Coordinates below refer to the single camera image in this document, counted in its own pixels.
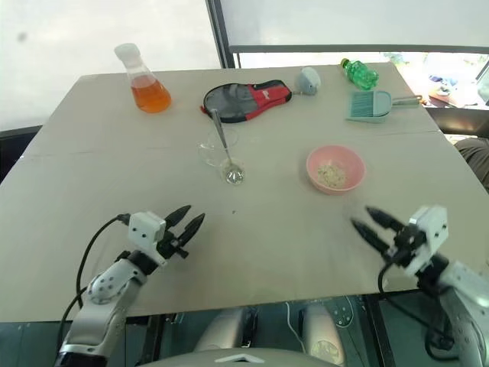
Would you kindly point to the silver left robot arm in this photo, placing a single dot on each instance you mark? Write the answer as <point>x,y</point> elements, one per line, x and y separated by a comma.
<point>103,290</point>

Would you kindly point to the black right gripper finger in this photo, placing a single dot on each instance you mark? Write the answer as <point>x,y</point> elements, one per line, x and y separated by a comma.
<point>384,221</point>
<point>370,235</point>

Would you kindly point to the metal spoon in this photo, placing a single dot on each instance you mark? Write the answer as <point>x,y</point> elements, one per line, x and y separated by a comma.
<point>221,137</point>

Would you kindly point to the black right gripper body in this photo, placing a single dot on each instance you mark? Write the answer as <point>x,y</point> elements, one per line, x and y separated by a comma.
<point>405,244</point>

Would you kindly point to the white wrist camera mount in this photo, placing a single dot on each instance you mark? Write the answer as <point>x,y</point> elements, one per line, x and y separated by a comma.
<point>145,233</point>
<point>429,233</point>

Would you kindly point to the grey curved robot torso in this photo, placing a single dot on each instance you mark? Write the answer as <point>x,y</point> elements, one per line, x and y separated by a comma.
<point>237,358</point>

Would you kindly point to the pale green chopped food pile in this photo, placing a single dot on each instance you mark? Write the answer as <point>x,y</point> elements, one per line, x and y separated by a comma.
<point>332,176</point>

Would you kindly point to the person's leg in olive trousers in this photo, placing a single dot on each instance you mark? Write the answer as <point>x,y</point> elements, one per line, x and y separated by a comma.
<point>475,160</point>

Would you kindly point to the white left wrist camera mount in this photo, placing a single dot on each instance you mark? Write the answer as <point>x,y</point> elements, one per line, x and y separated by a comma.
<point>145,233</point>

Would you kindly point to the grey rounded shell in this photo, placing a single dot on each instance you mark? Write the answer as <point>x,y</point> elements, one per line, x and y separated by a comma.
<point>221,329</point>
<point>322,329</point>

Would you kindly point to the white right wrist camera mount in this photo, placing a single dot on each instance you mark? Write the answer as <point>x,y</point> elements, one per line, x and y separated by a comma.
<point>429,233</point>

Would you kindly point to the orange liquid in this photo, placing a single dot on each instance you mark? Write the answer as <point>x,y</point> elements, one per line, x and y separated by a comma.
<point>151,97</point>

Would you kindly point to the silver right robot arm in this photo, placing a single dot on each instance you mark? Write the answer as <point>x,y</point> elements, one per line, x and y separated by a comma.
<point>466,294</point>

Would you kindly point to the cluttered background desk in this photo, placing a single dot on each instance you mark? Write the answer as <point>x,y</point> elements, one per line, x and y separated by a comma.
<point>458,99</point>

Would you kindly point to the black red racket case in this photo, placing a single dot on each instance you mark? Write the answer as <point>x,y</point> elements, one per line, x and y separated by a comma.
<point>263,99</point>

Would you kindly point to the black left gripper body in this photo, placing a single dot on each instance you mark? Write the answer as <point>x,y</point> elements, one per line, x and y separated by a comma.
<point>170,246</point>

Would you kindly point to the glass flask with white cap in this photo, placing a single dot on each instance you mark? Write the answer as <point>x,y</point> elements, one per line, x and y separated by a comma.
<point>139,69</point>

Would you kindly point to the teal hand brush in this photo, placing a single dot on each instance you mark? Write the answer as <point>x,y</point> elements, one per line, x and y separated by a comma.
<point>361,104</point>

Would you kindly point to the green plastic bottle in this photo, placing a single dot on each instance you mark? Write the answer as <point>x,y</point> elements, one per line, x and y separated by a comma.
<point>361,72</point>

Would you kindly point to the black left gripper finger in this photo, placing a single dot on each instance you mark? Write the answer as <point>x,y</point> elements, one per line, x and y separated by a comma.
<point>179,216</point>
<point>192,228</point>

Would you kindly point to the pink plastic bowl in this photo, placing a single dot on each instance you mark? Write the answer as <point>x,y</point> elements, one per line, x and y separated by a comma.
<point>351,160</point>

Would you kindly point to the dark window frame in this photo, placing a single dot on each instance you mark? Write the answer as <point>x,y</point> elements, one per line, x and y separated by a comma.
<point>221,34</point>

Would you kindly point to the clear glass beaker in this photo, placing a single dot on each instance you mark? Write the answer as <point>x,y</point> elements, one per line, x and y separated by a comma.
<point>208,153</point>

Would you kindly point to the grey plush toy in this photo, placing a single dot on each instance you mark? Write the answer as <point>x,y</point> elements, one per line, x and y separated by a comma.
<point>308,78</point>

